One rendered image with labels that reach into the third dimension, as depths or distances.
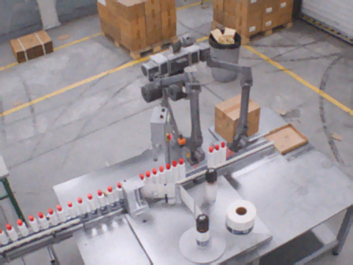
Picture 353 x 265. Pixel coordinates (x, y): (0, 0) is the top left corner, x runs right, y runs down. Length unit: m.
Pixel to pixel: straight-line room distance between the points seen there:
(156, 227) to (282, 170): 1.12
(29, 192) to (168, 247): 2.22
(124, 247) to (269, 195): 1.13
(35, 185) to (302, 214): 2.85
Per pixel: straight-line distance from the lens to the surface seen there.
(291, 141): 3.64
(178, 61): 3.36
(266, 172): 3.34
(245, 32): 6.68
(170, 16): 6.52
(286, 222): 3.03
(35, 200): 4.52
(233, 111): 3.42
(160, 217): 2.96
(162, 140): 2.85
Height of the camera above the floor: 3.18
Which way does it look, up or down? 40 degrees down
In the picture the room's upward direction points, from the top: 3 degrees counter-clockwise
